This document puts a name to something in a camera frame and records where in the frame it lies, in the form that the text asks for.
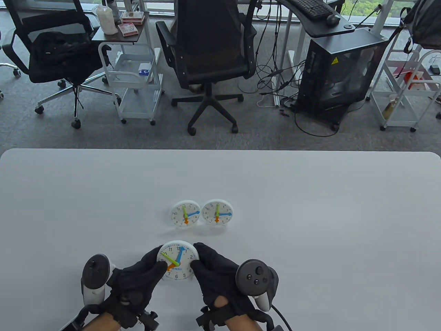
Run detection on person's left hand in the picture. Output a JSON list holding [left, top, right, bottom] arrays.
[[103, 245, 168, 328]]

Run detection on person's right hand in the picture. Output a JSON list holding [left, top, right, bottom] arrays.
[[190, 242, 266, 316]]

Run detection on white teaching clock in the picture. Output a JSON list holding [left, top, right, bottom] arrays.
[[171, 201, 201, 229], [202, 199, 234, 226], [157, 240, 199, 281]]

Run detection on person's left forearm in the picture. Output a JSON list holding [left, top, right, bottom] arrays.
[[83, 312, 119, 331]]

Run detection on person's right forearm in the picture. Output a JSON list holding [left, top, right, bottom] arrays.
[[224, 312, 260, 331]]

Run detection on black white handheld controller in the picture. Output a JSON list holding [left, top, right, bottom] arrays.
[[236, 259, 279, 311], [81, 254, 116, 305]]

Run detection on white cart with dark top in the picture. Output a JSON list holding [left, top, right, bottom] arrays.
[[91, 11, 164, 125]]

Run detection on yellowish bottle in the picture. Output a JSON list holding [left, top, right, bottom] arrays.
[[382, 97, 400, 119]]

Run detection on black high-back office chair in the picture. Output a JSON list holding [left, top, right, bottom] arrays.
[[155, 0, 258, 136]]

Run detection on black bag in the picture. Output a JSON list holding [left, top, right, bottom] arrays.
[[29, 32, 104, 74]]

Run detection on black computer tower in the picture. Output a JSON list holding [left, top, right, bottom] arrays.
[[296, 28, 390, 131]]

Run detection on red card box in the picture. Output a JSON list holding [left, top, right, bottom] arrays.
[[117, 23, 139, 37]]

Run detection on translucent white container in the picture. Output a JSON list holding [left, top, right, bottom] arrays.
[[95, 5, 119, 35]]

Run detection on red patterned box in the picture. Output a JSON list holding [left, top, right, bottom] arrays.
[[121, 11, 145, 24]]

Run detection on black desk with white legs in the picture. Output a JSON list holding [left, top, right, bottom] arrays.
[[272, 0, 356, 107]]

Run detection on black mesh office chair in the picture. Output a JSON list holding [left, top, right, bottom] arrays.
[[2, 0, 122, 130]]

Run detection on orange item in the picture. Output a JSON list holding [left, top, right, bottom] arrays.
[[402, 71, 431, 91]]

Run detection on black keyboard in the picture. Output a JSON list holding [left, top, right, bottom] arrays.
[[291, 0, 334, 18]]

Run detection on white desk leg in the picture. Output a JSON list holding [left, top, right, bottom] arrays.
[[369, 0, 394, 35]]

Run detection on grey backpack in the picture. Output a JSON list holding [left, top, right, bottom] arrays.
[[401, 0, 441, 54]]

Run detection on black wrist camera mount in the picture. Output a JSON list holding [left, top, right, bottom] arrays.
[[196, 306, 274, 331], [65, 305, 160, 331]]

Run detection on black controller cable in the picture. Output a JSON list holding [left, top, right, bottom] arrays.
[[272, 305, 293, 331]]

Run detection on tangle of black cables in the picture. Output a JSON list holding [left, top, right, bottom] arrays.
[[238, 0, 348, 138]]

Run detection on white wire cart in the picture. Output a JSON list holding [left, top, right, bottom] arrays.
[[367, 48, 441, 132]]

